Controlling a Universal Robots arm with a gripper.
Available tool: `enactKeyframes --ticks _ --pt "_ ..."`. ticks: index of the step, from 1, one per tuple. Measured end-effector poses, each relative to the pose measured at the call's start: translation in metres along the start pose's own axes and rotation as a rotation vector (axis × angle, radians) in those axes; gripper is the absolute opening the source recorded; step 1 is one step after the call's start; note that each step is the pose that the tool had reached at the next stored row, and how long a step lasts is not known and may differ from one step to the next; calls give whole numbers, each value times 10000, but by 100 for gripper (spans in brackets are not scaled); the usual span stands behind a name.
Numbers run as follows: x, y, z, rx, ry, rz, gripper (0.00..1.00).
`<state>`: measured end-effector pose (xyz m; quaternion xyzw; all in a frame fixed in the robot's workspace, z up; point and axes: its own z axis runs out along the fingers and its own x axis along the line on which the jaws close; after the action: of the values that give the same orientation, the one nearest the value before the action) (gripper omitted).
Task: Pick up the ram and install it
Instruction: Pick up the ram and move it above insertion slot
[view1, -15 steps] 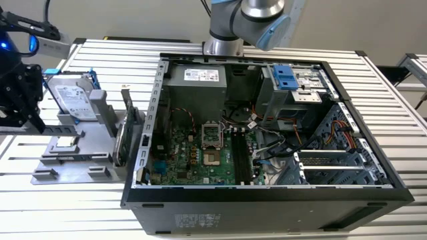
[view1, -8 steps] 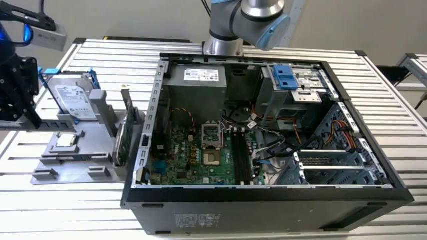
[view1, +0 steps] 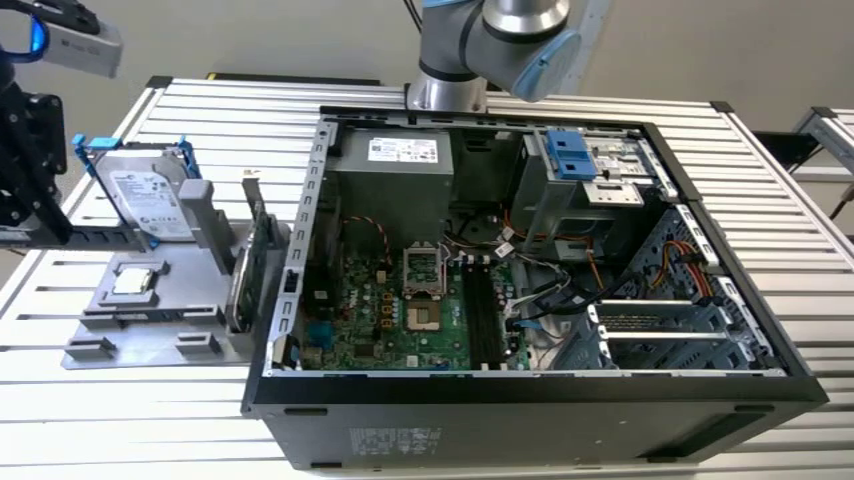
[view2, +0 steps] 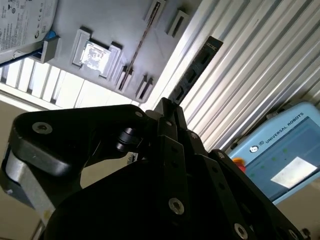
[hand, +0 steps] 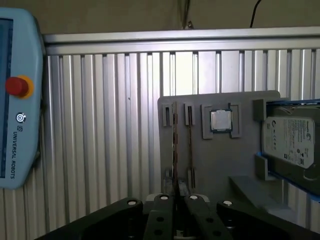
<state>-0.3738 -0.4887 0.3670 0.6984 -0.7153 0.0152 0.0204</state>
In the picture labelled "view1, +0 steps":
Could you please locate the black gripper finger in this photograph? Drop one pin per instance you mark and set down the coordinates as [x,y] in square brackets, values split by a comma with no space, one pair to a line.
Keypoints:
[43,135]

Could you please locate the black RAM stick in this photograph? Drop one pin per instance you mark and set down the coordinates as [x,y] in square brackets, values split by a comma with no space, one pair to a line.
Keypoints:
[107,233]
[154,315]

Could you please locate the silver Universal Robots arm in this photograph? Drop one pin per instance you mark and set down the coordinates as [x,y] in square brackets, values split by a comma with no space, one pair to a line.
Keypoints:
[508,40]

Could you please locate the black RAM slot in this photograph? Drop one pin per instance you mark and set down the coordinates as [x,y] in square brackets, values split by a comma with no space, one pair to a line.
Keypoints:
[490,310]
[476,310]

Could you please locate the hard disk in blue carrier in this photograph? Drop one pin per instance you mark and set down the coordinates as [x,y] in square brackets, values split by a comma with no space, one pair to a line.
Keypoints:
[143,195]

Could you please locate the silver CPU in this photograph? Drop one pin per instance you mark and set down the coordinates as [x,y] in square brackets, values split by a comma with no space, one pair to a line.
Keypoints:
[137,281]

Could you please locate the grey parts rack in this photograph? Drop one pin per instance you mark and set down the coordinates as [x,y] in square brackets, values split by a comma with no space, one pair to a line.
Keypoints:
[181,285]

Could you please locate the green graphics card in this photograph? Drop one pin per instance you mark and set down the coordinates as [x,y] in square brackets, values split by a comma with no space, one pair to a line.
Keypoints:
[257,280]

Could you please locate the grey power supply unit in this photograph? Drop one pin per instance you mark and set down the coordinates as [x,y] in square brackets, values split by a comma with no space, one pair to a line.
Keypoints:
[394,200]

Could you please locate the green motherboard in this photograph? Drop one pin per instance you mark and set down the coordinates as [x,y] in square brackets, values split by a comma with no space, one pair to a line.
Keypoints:
[361,300]

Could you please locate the CPU socket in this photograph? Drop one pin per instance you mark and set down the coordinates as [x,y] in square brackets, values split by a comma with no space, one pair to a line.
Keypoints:
[428,316]

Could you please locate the blue plastic drive latch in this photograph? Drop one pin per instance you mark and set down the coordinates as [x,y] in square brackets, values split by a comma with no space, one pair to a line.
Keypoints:
[568,155]

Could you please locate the grey metal disk bay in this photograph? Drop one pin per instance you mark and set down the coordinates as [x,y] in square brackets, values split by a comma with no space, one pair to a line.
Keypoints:
[561,210]

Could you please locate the black PC case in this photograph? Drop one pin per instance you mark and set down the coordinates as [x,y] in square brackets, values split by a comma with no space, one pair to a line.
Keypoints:
[468,430]

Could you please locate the aluminium slat side table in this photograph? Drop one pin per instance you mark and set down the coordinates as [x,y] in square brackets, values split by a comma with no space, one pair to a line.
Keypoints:
[835,135]

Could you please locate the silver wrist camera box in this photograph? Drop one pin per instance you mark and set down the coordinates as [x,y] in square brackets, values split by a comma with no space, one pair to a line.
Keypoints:
[87,50]

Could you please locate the silver expansion slot bracket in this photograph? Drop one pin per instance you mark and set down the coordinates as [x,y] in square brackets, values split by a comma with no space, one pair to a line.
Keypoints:
[668,335]
[641,303]

